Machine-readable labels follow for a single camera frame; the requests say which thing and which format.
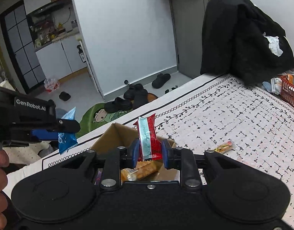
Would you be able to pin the orange plastic basket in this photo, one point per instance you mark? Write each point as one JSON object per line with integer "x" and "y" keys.
{"x": 287, "y": 90}

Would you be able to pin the person left hand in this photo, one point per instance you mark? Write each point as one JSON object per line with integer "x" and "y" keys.
{"x": 4, "y": 162}

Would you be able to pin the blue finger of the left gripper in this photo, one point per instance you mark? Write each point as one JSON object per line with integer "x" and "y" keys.
{"x": 44, "y": 135}

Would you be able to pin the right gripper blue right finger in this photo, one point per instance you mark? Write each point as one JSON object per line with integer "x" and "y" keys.
{"x": 167, "y": 154}

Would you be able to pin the grey door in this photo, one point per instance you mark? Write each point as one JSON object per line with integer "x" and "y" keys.
{"x": 187, "y": 19}

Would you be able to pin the small yellow brown snack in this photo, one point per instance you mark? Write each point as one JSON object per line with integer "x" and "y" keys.
{"x": 224, "y": 148}

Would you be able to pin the black clothes pile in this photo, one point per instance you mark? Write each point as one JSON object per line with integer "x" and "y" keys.
{"x": 233, "y": 42}

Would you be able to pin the blue snack packet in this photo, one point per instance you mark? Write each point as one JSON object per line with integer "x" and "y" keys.
{"x": 67, "y": 140}

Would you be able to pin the white patterned bed blanket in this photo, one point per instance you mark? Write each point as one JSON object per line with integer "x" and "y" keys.
{"x": 208, "y": 111}

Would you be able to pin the brown cardboard box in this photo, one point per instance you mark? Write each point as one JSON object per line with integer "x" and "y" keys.
{"x": 119, "y": 135}

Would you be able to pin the red white snack bar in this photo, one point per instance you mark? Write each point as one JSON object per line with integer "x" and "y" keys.
{"x": 150, "y": 147}

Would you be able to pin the red white plastic bag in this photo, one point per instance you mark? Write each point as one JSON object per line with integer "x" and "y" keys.
{"x": 51, "y": 84}

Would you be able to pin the black shoes pile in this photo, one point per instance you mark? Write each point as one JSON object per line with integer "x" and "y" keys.
{"x": 135, "y": 97}

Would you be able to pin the white crumpled cloth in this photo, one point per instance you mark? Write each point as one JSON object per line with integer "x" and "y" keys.
{"x": 274, "y": 45}

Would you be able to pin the white kitchen cabinet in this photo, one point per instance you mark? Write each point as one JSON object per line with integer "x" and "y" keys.
{"x": 61, "y": 58}

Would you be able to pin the green cartoon floor mat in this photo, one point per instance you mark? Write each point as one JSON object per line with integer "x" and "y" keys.
{"x": 96, "y": 117}

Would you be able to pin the black slipper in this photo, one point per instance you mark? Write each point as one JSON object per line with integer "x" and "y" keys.
{"x": 160, "y": 80}

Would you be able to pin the orange rice cracker packet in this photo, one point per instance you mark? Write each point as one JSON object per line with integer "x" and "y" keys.
{"x": 142, "y": 170}

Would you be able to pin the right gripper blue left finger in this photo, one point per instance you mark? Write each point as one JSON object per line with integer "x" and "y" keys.
{"x": 134, "y": 153}

